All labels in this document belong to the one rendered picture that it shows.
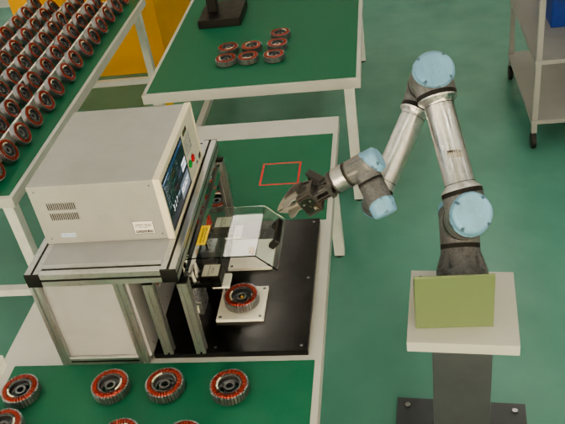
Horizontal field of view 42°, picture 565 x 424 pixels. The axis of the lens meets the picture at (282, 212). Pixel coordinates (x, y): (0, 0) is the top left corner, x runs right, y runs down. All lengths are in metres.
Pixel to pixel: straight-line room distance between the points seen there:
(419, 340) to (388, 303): 1.21
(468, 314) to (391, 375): 0.96
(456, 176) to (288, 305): 0.67
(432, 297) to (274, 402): 0.54
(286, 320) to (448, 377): 0.54
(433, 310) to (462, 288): 0.12
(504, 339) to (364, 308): 1.27
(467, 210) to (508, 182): 2.11
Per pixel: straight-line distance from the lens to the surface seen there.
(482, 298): 2.21
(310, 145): 3.15
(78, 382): 2.36
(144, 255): 2.12
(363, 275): 3.60
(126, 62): 6.01
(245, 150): 3.20
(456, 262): 2.21
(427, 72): 2.17
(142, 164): 2.13
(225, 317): 2.35
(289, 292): 2.40
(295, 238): 2.61
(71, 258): 2.20
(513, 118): 4.78
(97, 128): 2.38
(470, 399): 2.53
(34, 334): 2.59
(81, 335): 2.33
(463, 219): 2.09
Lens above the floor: 2.37
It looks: 36 degrees down
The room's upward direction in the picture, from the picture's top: 10 degrees counter-clockwise
